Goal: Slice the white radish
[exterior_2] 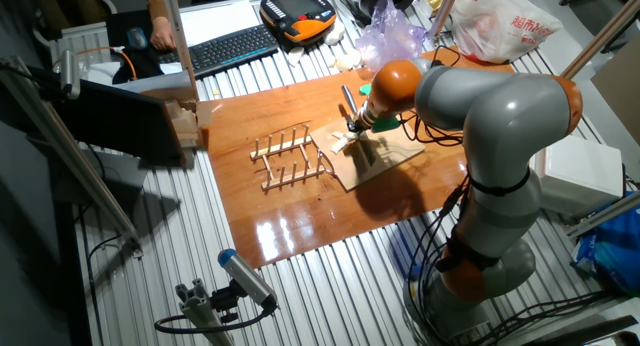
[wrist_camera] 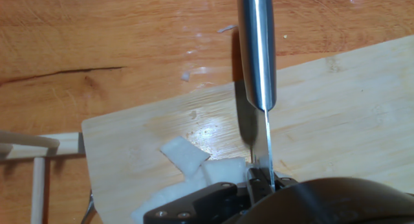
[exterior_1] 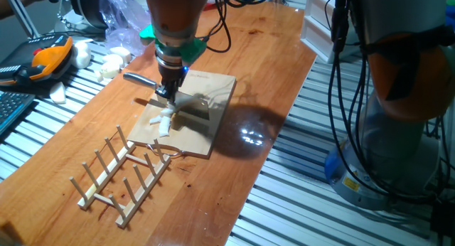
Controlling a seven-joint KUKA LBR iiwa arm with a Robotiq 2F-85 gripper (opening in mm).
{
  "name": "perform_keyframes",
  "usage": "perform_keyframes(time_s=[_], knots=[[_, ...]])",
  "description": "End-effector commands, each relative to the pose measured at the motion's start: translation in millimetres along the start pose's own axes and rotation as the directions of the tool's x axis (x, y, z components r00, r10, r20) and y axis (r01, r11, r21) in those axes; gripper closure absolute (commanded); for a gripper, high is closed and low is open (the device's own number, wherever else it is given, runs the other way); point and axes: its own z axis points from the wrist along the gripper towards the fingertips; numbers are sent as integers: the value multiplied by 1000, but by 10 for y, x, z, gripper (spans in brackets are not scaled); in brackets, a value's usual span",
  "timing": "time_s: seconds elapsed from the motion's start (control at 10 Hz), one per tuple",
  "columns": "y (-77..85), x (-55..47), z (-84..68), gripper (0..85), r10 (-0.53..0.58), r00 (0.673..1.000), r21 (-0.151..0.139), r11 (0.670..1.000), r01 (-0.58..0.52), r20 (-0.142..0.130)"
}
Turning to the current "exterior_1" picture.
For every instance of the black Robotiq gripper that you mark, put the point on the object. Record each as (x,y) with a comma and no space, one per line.
(172,75)

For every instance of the steel cleaver knife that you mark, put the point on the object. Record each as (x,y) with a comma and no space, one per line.
(138,79)

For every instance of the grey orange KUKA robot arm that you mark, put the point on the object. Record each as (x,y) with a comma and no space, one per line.
(401,79)

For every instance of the person forearm brown sleeve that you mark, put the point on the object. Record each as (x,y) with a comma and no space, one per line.
(8,7)

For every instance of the small white radish slice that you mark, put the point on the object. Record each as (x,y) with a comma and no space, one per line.
(155,119)

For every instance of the white radish piece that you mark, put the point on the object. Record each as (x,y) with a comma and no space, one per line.
(164,127)

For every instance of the white radish chunk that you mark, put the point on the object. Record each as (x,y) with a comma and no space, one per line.
(119,54)
(110,70)
(81,55)
(58,93)

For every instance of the clear plastic bag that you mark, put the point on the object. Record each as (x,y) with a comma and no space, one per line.
(121,15)

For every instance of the white plastic bag red print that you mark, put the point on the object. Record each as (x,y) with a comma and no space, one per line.
(209,6)

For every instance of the large glossy wooden board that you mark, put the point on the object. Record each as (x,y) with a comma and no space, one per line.
(266,61)

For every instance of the wooden peg dish rack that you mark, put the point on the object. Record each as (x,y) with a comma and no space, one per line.
(141,195)

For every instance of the black round device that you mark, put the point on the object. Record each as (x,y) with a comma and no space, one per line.
(89,8)

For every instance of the orange black teach pendant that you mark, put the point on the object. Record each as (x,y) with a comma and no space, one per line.
(49,57)

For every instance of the black computer keyboard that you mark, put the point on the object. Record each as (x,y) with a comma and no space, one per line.
(14,107)

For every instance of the white plastic drawer box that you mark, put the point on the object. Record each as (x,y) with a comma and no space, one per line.
(313,25)

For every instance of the blue plastic bag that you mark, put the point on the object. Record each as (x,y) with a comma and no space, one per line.
(449,16)

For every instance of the aluminium frame post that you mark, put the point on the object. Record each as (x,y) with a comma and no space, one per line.
(21,15)

